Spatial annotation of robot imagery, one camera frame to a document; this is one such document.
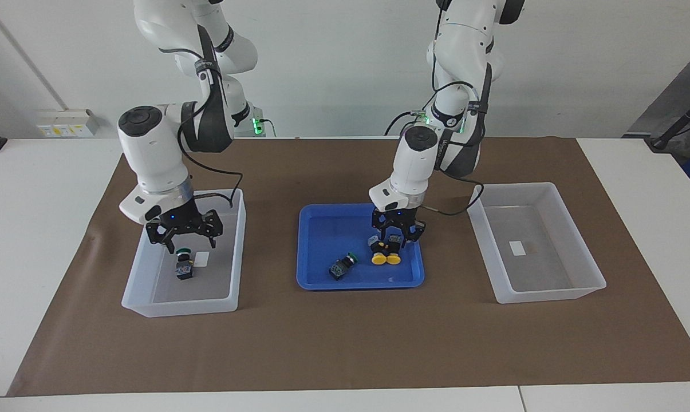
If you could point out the black tripod leg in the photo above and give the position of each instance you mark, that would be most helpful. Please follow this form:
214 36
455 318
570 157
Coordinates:
679 123

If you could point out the blue plastic tray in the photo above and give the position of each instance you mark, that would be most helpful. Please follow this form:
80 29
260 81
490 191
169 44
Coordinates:
322 246

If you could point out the grey wall socket strip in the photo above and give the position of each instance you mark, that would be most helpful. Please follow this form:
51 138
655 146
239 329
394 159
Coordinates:
64 125

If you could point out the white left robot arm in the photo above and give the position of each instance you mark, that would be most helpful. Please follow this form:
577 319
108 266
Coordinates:
413 166

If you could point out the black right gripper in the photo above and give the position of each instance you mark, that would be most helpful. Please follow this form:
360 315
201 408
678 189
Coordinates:
181 217

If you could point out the translucent white plastic box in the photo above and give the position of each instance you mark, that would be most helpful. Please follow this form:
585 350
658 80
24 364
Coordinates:
545 274
178 292

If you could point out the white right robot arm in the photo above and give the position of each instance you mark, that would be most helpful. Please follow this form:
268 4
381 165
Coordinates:
150 149

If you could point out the white paper label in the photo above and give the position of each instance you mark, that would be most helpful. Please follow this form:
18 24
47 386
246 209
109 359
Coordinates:
202 260
517 248

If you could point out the brown paper table mat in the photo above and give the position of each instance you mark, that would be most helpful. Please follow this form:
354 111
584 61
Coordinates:
344 343

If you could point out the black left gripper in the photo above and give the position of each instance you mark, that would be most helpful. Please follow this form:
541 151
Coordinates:
396 218

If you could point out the green push button switch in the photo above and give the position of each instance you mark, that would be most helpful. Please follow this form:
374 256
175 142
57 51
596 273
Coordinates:
339 268
184 268

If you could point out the yellow push button switch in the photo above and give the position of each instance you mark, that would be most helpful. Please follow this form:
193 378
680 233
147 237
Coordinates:
393 258
379 258

